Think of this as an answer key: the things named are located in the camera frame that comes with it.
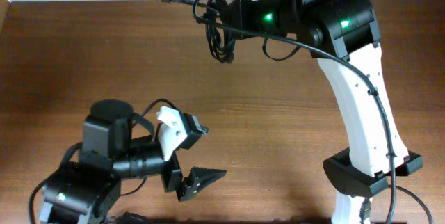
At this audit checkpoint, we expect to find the black USB cable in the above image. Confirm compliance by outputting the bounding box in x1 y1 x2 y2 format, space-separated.
154 0 237 64

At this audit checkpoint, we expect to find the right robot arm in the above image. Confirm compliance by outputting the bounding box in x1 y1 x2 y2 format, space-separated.
222 0 423 223

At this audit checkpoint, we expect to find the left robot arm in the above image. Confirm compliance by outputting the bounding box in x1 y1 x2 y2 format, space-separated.
28 98 227 223

